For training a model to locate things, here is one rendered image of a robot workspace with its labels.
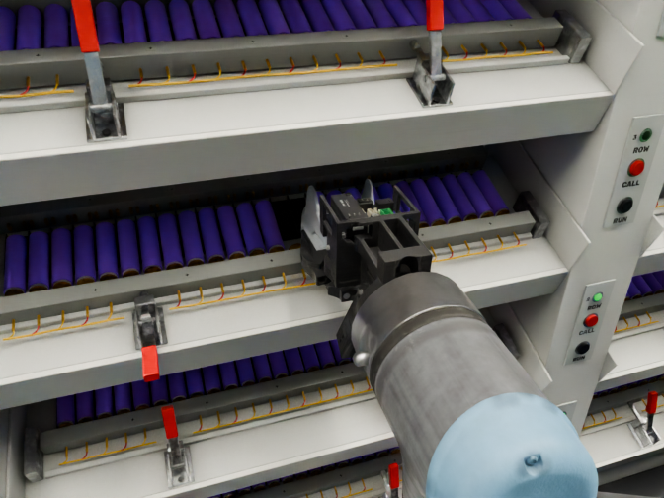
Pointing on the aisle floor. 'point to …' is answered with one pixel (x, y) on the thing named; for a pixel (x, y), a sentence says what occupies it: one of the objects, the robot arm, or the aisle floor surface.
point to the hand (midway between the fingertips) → (329, 214)
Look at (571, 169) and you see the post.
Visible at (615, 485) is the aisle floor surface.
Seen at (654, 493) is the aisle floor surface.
